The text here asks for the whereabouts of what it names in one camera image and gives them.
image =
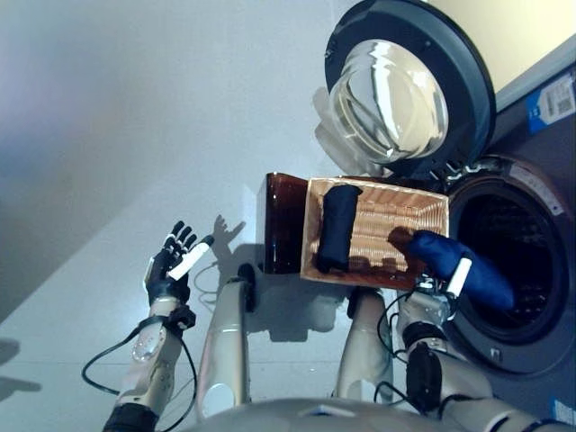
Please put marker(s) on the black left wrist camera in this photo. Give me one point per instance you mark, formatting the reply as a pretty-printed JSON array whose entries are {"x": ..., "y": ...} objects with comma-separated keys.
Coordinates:
[{"x": 181, "y": 317}]

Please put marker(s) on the grey robot torso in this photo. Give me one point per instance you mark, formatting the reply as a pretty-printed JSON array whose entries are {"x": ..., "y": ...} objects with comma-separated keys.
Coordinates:
[{"x": 315, "y": 418}]

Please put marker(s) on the round glass washing machine door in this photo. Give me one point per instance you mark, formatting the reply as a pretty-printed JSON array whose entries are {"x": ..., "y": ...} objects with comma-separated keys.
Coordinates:
[{"x": 472, "y": 67}]

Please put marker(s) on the blue cloth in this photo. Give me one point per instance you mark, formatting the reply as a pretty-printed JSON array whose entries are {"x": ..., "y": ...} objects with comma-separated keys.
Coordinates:
[{"x": 438, "y": 252}]

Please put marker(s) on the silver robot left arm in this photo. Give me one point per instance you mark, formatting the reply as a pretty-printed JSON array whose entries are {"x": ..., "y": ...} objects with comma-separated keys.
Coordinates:
[{"x": 150, "y": 360}]

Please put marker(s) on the rectangular wicker laundry basket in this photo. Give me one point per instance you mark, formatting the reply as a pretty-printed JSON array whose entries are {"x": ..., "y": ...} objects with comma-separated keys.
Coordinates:
[{"x": 387, "y": 211}]

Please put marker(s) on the dark grey washing machine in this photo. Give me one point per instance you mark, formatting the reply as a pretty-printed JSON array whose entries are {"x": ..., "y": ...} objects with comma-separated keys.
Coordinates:
[{"x": 549, "y": 315}]

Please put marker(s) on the dark brown plastic stool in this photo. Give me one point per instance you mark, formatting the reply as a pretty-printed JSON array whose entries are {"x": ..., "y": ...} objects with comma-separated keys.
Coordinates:
[{"x": 281, "y": 225}]

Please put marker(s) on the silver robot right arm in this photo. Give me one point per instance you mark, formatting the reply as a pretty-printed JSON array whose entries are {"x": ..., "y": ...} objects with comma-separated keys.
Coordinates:
[{"x": 454, "y": 378}]

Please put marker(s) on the black cloth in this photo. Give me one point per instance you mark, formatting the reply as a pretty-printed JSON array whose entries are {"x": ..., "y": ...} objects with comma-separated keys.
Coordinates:
[{"x": 337, "y": 225}]

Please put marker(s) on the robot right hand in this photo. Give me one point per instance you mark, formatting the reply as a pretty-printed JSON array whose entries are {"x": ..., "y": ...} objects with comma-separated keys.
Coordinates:
[{"x": 460, "y": 276}]

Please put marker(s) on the blue white energy label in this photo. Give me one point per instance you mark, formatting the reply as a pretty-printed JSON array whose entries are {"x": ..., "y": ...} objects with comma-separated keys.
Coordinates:
[{"x": 551, "y": 105}]

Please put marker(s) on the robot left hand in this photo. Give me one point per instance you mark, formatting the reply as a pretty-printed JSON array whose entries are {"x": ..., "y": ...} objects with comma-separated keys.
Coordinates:
[{"x": 164, "y": 279}]

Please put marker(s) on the robot right leg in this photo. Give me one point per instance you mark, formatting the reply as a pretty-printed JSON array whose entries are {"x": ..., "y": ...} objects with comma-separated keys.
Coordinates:
[{"x": 364, "y": 351}]

